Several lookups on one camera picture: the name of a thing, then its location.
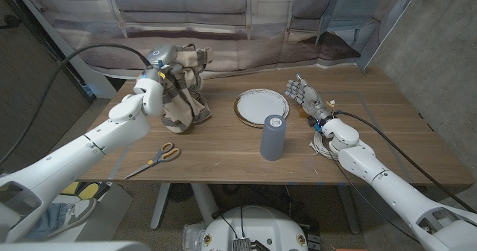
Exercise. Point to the clear plastic bag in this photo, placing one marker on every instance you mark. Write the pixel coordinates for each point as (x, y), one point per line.
(192, 236)

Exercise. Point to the white table leg frame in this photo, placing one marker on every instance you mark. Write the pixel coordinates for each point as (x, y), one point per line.
(205, 202)

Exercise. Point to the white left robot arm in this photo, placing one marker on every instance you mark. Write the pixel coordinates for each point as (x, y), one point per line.
(82, 154)

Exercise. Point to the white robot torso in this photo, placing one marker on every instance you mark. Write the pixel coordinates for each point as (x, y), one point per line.
(257, 228)

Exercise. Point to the printed living room backdrop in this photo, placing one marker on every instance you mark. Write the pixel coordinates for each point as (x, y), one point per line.
(242, 38)

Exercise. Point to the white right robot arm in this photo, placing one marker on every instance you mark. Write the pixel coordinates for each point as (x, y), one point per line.
(395, 187)

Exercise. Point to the beige striped scarf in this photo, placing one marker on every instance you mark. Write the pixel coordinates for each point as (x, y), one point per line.
(186, 98)

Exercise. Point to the yellow black foot pedal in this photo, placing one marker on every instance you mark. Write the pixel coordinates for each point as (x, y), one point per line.
(89, 189)

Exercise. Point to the grey table leg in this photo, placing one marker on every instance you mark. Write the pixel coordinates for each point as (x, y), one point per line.
(348, 210)

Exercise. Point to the blue jeans leg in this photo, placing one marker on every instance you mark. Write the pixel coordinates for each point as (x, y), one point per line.
(46, 221)

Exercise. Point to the grey white sneaker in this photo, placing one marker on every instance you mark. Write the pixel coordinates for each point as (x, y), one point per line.
(78, 212)

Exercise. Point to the white gold-rimmed paper plate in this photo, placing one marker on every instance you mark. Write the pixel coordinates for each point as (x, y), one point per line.
(257, 104)

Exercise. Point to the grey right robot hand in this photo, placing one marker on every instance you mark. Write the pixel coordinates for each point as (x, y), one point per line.
(309, 98)

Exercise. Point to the grey cylindrical cup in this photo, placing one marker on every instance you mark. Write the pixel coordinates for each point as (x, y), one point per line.
(273, 139)

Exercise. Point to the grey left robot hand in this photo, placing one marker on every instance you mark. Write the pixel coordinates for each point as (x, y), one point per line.
(165, 55)

